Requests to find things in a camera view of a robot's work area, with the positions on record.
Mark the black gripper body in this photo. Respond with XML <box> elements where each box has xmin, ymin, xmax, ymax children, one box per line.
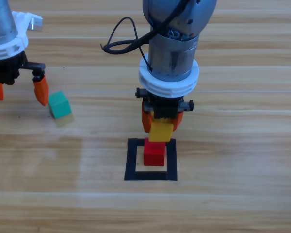
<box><xmin>0</xmin><ymin>51</ymin><xmax>46</xmax><ymax>86</ymax></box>
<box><xmin>135</xmin><ymin>87</ymin><xmax>194</xmax><ymax>120</ymax></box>

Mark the yellow wooden block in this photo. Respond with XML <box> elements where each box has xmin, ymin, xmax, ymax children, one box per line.
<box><xmin>149</xmin><ymin>118</ymin><xmax>174</xmax><ymax>143</ymax></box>

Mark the green wooden block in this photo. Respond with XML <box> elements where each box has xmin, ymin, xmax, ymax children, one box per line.
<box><xmin>48</xmin><ymin>91</ymin><xmax>72</xmax><ymax>119</ymax></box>

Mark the red wooden block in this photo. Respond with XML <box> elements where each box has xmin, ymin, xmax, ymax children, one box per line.
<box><xmin>143</xmin><ymin>137</ymin><xmax>166</xmax><ymax>167</ymax></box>

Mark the black tape square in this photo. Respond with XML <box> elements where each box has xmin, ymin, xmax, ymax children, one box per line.
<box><xmin>124</xmin><ymin>137</ymin><xmax>178</xmax><ymax>182</ymax></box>

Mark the white wrist mount ring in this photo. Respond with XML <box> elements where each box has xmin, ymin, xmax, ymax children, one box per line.
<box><xmin>0</xmin><ymin>11</ymin><xmax>43</xmax><ymax>61</ymax></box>
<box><xmin>138</xmin><ymin>53</ymin><xmax>200</xmax><ymax>98</ymax></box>

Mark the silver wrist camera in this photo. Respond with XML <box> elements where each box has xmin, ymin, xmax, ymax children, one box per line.
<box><xmin>29</xmin><ymin>16</ymin><xmax>44</xmax><ymax>32</ymax></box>

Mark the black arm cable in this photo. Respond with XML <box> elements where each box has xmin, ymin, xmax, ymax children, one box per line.
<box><xmin>99</xmin><ymin>0</ymin><xmax>192</xmax><ymax>71</ymax></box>

